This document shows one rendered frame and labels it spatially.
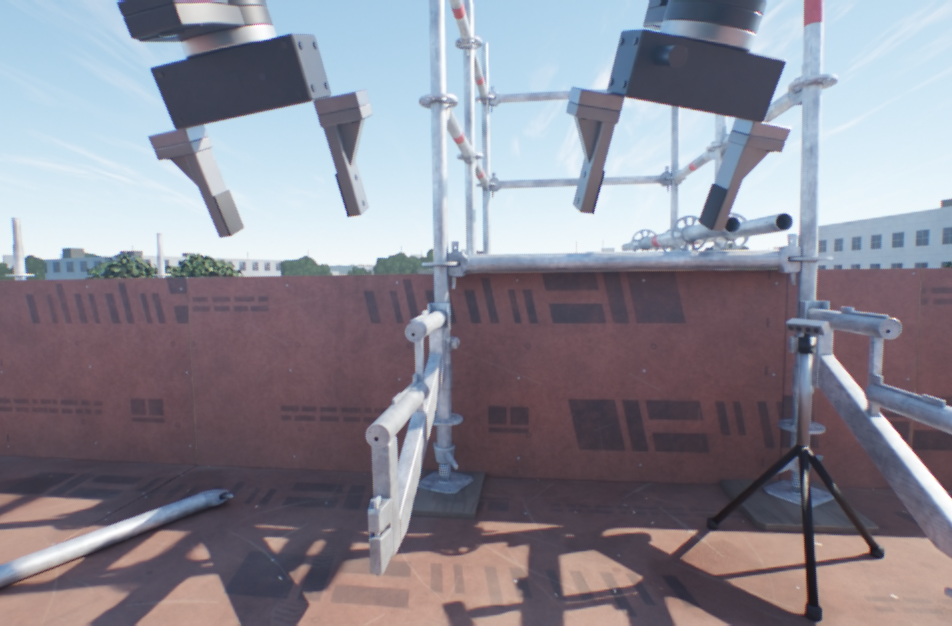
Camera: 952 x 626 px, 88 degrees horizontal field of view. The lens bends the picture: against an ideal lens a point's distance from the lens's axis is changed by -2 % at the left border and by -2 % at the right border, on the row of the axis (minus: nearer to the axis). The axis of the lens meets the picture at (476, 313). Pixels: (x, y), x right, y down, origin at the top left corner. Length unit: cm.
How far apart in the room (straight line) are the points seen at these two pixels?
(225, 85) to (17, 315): 219
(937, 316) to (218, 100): 199
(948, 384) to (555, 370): 121
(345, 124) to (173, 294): 171
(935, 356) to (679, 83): 172
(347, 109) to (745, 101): 33
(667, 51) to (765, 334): 147
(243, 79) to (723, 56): 39
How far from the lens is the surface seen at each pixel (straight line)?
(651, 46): 46
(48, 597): 156
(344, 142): 48
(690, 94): 48
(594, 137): 47
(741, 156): 53
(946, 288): 209
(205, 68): 50
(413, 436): 126
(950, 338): 211
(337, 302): 181
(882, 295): 199
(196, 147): 53
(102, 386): 238
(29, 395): 263
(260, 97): 48
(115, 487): 214
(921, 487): 138
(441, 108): 165
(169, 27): 43
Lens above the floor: 69
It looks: 4 degrees down
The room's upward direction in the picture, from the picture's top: 1 degrees counter-clockwise
